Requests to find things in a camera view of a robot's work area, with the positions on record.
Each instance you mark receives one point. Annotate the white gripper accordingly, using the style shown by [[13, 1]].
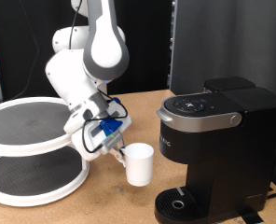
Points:
[[82, 137]]

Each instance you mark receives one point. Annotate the black tape strip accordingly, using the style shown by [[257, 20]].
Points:
[[251, 217]]

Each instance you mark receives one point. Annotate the black backdrop curtain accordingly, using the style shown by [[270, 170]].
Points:
[[144, 46]]

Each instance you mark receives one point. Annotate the dark grey backdrop board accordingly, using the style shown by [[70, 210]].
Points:
[[237, 37]]

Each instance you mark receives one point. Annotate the black Keurig coffee machine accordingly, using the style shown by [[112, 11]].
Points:
[[237, 149]]

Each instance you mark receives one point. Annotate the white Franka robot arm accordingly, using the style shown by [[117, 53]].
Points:
[[103, 49]]

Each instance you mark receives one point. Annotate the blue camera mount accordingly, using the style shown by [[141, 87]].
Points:
[[110, 126]]

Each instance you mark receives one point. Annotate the white two-tier turntable shelf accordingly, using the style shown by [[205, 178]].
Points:
[[20, 124]]

